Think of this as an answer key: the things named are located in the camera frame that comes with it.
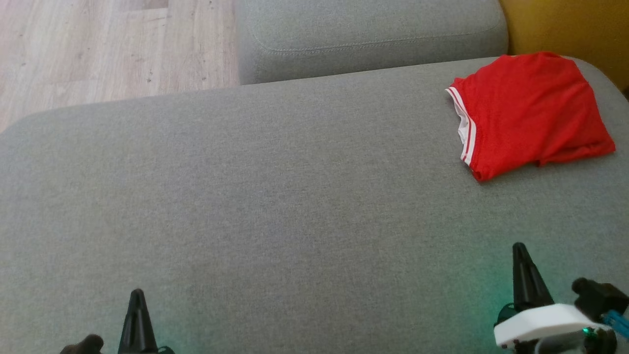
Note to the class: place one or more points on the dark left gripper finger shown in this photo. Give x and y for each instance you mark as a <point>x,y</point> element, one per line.
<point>137,329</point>

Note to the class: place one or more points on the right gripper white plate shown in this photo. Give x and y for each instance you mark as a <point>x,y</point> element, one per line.
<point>540,324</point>

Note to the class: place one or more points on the red jersey white striped collar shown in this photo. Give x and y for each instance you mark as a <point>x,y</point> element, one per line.
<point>526,108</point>

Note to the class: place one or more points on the grey sofa seat cushion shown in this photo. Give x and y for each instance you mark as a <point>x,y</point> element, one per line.
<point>295,196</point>

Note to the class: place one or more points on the mustard yellow panel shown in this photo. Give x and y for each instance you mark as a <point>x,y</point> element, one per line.
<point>570,29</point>

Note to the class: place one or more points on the grey sofa side cushion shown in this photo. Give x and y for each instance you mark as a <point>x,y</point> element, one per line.
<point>368,29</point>

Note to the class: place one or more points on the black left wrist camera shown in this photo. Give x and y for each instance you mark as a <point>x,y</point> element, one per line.
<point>86,345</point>

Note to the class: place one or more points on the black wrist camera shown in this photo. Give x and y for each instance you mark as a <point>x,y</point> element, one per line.
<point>597,297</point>
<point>86,345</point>

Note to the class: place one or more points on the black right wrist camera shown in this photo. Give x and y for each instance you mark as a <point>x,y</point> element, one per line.
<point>597,297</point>

